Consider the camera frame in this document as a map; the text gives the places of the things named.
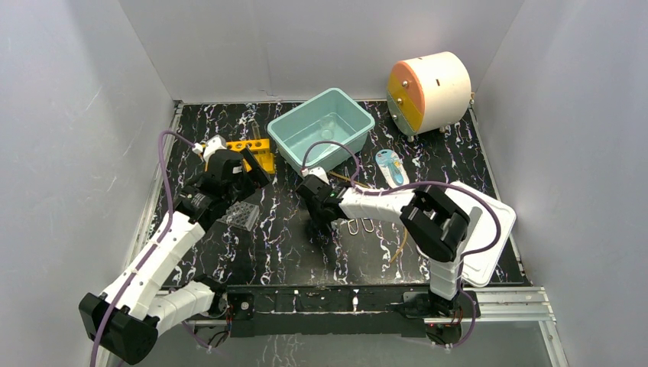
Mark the white plastic bin lid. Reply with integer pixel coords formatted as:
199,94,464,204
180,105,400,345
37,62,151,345
446,181,517,287

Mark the amber rubber tubing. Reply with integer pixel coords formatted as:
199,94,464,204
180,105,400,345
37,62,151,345
328,171,408,264

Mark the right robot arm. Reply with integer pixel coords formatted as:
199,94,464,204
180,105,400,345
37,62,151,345
296,174,479,317

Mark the glass beaker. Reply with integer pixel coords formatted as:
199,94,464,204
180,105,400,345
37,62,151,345
319,115,336,140

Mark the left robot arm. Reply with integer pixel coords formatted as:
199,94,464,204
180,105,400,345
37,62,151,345
79,148,270,365

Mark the blue tool in blister pack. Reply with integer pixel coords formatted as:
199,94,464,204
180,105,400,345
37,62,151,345
375,149,410,188

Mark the amber glass test tube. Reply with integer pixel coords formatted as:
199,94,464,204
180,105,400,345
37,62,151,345
251,121,261,140

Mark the white cylindrical drawer cabinet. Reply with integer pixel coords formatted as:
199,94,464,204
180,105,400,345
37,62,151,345
386,51,473,141

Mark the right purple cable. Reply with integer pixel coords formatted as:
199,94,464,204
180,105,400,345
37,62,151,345
301,140,502,349

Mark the yellow test tube rack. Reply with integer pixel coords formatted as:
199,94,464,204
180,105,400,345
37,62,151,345
227,138,276,174

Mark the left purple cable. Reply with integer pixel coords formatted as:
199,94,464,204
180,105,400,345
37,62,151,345
89,130,203,367

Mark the purple cable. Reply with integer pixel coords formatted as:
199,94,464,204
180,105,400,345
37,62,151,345
301,140,502,349
89,130,203,367

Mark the teal plastic bin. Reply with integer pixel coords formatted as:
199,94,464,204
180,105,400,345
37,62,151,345
267,88,375,174

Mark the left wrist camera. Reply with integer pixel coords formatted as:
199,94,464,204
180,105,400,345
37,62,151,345
191,135,228,164

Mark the clear plastic well rack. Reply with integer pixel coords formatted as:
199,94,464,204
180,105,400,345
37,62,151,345
218,202,260,232

